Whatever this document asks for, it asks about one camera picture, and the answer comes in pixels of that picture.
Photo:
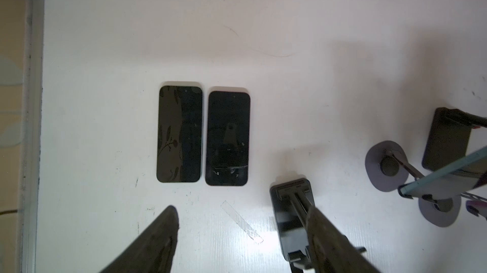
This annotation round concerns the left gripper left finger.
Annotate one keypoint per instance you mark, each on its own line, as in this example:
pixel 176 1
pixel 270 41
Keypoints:
pixel 154 249

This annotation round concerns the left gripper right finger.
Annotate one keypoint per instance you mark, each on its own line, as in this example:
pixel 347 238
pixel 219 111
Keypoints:
pixel 329 249

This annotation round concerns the front left grey phone stand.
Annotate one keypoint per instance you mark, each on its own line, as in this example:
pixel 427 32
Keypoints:
pixel 291 203

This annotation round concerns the back left grey phone stand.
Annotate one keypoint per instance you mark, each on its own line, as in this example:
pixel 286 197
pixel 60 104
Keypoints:
pixel 387 166

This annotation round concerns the middle grey phone stand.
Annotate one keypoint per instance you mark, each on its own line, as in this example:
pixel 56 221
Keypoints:
pixel 444 212

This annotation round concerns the red-edged black phone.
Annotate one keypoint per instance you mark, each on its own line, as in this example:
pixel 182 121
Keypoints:
pixel 458 177

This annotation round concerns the clear tape strip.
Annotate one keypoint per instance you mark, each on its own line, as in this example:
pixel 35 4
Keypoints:
pixel 241 222

